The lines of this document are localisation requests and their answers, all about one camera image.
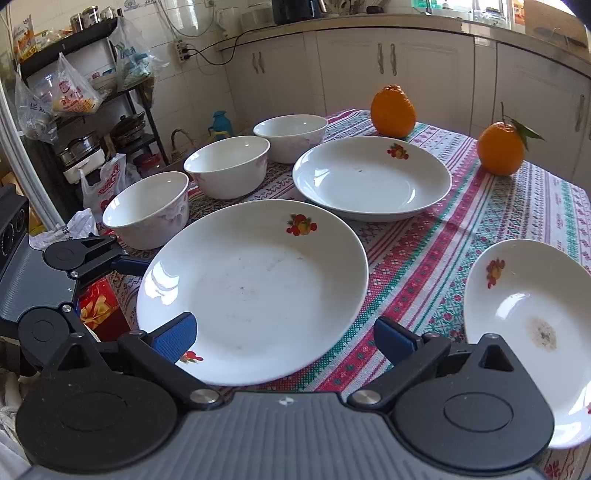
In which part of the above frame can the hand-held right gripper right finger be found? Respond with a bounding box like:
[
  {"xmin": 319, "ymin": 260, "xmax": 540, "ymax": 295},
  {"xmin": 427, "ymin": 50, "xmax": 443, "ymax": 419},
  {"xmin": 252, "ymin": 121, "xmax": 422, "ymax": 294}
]
[{"xmin": 346, "ymin": 316, "xmax": 523, "ymax": 414}]

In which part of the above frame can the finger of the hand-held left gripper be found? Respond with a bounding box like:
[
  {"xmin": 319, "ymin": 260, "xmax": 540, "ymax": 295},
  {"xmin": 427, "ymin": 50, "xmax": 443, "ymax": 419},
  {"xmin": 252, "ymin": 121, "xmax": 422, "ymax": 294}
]
[
  {"xmin": 61, "ymin": 303, "xmax": 101, "ymax": 345},
  {"xmin": 68, "ymin": 232, "xmax": 153, "ymax": 281}
]

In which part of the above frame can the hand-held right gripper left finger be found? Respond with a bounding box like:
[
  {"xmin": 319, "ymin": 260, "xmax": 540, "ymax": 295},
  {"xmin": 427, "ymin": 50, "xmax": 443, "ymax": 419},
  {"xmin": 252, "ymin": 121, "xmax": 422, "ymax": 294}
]
[{"xmin": 44, "ymin": 311, "xmax": 225, "ymax": 410}]

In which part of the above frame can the white ceramic bowl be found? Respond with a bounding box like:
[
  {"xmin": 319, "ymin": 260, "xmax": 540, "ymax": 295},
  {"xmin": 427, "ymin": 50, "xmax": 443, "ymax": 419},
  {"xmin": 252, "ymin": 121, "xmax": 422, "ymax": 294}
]
[
  {"xmin": 183, "ymin": 136, "xmax": 271, "ymax": 200},
  {"xmin": 252, "ymin": 115, "xmax": 329, "ymax": 165},
  {"xmin": 102, "ymin": 171, "xmax": 190, "ymax": 250}
]

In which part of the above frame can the white fruit print plate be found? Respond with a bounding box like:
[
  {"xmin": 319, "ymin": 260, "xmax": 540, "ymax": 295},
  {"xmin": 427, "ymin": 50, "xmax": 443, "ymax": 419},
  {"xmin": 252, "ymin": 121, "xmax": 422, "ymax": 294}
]
[
  {"xmin": 292, "ymin": 136, "xmax": 452, "ymax": 223},
  {"xmin": 463, "ymin": 239, "xmax": 591, "ymax": 450},
  {"xmin": 136, "ymin": 199, "xmax": 369, "ymax": 387}
]

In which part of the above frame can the red and gold box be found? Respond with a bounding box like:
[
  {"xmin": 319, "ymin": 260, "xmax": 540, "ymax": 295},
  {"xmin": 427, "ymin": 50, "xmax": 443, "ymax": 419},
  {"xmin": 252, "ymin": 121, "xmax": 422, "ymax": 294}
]
[{"xmin": 78, "ymin": 278, "xmax": 133, "ymax": 343}]

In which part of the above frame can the crumpled white plastic bag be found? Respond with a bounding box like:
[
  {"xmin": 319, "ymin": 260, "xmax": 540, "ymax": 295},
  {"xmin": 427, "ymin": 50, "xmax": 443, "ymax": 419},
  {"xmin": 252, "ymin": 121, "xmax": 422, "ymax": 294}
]
[{"xmin": 30, "ymin": 208, "xmax": 99, "ymax": 251}]

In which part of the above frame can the red green patterned tablecloth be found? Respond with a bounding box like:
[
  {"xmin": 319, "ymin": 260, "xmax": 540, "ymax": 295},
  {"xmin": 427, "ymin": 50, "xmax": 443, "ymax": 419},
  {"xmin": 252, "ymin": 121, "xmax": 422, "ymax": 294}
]
[{"xmin": 95, "ymin": 108, "xmax": 591, "ymax": 480}]

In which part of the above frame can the red and white plastic bag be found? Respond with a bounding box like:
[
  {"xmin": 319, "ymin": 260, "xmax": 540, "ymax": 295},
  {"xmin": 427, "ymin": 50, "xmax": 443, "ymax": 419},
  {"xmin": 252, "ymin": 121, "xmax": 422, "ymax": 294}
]
[{"xmin": 81, "ymin": 154, "xmax": 128, "ymax": 217}]

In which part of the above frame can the silver electric pot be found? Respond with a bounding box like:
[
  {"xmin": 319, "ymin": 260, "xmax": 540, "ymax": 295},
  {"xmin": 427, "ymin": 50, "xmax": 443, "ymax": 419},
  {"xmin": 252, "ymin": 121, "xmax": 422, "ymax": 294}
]
[{"xmin": 58, "ymin": 131, "xmax": 110, "ymax": 184}]

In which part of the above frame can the wicker basket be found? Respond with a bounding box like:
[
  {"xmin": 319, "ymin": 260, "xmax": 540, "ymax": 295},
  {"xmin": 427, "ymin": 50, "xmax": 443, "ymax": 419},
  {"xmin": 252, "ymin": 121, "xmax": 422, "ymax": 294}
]
[{"xmin": 170, "ymin": 128, "xmax": 197, "ymax": 165}]

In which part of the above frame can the black cooking pot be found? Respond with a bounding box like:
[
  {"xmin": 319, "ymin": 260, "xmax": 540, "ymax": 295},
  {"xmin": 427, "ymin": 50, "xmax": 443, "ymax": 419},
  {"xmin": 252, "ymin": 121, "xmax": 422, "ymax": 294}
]
[{"xmin": 110, "ymin": 113, "xmax": 147, "ymax": 145}]

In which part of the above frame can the blue thermos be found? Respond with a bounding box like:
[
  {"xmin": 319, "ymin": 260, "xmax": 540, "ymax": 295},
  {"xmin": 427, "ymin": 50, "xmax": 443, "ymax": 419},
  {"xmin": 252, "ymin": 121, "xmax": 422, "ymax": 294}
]
[{"xmin": 208, "ymin": 110, "xmax": 237, "ymax": 142}]

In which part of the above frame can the clear blue print plastic bag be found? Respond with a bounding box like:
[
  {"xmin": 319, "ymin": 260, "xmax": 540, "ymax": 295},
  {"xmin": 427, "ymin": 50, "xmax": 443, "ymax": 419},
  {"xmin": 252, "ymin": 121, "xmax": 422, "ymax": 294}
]
[{"xmin": 14, "ymin": 69, "xmax": 60, "ymax": 144}]

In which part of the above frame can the clear red yellow print bag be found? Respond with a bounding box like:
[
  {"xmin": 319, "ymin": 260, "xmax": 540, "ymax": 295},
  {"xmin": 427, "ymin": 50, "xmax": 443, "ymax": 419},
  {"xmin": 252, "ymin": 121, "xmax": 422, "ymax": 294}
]
[{"xmin": 52, "ymin": 52, "xmax": 103, "ymax": 116}]

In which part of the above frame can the white blue print plastic bag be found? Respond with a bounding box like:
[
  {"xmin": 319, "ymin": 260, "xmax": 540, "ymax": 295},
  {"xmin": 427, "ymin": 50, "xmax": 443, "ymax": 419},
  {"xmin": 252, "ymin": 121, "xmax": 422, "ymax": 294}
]
[{"xmin": 108, "ymin": 16, "xmax": 160, "ymax": 92}]

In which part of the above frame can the orange with leaf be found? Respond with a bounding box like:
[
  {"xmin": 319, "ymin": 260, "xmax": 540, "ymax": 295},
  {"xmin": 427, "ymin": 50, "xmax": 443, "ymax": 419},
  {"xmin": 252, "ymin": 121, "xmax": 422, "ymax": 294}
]
[{"xmin": 476, "ymin": 102, "xmax": 546, "ymax": 176}]

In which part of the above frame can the orange without leaf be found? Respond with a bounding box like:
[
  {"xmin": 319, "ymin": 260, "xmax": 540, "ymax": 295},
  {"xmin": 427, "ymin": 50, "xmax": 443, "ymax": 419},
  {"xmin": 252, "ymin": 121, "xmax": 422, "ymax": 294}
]
[{"xmin": 370, "ymin": 84, "xmax": 417, "ymax": 140}]

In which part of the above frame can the black metal shelf rack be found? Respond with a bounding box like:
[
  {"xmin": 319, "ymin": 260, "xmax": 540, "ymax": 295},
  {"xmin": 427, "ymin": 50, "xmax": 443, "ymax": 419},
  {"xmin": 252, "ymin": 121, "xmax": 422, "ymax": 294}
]
[{"xmin": 19, "ymin": 17, "xmax": 168, "ymax": 185}]

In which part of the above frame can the yellow snack packet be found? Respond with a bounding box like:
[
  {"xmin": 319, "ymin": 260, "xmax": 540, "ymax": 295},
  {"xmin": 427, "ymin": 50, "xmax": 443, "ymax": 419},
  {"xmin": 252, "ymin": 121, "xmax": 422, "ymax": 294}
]
[{"xmin": 13, "ymin": 25, "xmax": 38, "ymax": 62}]

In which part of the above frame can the white electric kettle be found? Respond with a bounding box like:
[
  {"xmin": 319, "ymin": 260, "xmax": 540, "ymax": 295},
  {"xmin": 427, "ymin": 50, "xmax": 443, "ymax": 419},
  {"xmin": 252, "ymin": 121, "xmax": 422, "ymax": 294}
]
[{"xmin": 216, "ymin": 7, "xmax": 241, "ymax": 38}]

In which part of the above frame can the white kitchen cabinet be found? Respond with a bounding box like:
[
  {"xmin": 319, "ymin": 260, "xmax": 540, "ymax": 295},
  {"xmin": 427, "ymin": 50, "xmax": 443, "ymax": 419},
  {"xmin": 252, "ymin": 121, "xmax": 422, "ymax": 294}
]
[{"xmin": 221, "ymin": 18, "xmax": 591, "ymax": 185}]

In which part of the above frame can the black kitchen appliance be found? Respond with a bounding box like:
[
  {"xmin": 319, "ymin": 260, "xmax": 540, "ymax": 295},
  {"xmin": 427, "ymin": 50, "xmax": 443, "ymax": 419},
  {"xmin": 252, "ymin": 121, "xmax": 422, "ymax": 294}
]
[{"xmin": 271, "ymin": 0, "xmax": 324, "ymax": 25}]

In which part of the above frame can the beige kitchen countertop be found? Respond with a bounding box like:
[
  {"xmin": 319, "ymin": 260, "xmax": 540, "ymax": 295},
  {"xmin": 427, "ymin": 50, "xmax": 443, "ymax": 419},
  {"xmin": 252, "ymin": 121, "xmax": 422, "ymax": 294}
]
[{"xmin": 218, "ymin": 10, "xmax": 591, "ymax": 77}]

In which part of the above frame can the brown cardboard box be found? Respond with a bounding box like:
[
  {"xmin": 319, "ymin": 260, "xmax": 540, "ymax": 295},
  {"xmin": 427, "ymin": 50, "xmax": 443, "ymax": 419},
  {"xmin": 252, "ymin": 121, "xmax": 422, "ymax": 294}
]
[{"xmin": 523, "ymin": 0, "xmax": 588, "ymax": 49}]

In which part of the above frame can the black power cable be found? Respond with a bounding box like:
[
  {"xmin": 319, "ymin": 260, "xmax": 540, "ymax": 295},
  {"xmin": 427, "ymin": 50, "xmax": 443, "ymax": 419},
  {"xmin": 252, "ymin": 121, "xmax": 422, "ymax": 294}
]
[{"xmin": 184, "ymin": 25, "xmax": 259, "ymax": 66}]

